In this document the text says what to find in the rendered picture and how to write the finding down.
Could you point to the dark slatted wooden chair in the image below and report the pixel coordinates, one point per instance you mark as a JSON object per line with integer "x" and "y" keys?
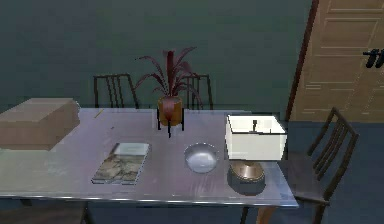
{"x": 320, "y": 166}
{"x": 200, "y": 91}
{"x": 115, "y": 90}

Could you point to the red plant in orange pot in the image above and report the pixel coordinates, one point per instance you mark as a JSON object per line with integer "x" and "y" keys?
{"x": 170, "y": 100}

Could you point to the clear glass bowl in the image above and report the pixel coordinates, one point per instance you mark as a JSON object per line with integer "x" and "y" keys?
{"x": 201, "y": 158}

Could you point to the white square shade table lamp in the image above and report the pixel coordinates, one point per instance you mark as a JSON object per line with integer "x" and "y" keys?
{"x": 255, "y": 143}

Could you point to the grey glossy table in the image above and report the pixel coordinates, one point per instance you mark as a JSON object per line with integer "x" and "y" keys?
{"x": 166, "y": 180}

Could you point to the grey marbled book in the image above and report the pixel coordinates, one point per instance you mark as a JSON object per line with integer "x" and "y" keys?
{"x": 121, "y": 164}

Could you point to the yellow pencil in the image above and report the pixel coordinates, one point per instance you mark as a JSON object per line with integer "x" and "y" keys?
{"x": 98, "y": 113}

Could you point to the brown cardboard box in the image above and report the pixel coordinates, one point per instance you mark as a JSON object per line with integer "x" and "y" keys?
{"x": 36, "y": 123}

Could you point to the light wooden panelled door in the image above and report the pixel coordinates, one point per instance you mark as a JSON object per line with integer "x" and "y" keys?
{"x": 343, "y": 66}

